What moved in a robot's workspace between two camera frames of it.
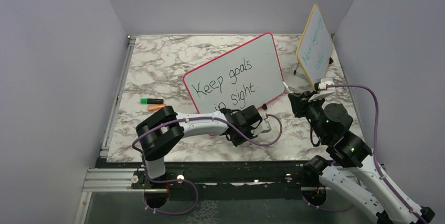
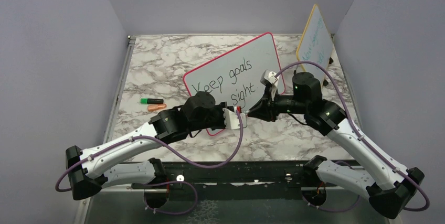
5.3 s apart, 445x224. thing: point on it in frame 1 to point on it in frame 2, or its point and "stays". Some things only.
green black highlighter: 150,100 stays
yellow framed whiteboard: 315,48 stays
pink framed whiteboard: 250,74 stays
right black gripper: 300,100 to 265,108
